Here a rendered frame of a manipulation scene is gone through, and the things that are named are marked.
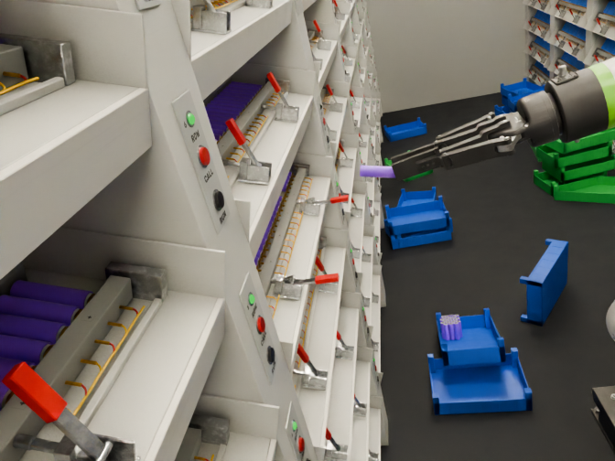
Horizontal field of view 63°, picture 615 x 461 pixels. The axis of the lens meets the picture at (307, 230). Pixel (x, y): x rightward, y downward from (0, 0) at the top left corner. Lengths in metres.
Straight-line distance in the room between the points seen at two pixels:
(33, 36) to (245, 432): 0.42
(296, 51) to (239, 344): 0.72
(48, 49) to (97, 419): 0.25
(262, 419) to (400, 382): 1.36
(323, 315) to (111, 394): 0.68
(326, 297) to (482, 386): 0.93
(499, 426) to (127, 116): 1.56
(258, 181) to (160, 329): 0.30
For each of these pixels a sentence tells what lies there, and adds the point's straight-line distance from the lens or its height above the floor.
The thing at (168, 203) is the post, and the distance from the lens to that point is 0.43.
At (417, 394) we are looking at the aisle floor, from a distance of 1.85.
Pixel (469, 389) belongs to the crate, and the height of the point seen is 0.00.
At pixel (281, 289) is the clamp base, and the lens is 0.75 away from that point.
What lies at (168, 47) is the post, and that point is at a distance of 0.44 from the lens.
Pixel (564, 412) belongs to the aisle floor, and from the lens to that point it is 1.82.
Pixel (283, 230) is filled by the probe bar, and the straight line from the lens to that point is 0.87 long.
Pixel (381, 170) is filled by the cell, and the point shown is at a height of 1.06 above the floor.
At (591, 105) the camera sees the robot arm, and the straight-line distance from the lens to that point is 0.78.
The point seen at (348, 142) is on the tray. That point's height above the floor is 0.77.
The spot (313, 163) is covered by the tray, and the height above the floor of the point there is 0.97.
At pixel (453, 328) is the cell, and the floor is 0.08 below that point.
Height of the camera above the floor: 1.37
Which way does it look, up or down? 28 degrees down
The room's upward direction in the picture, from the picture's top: 14 degrees counter-clockwise
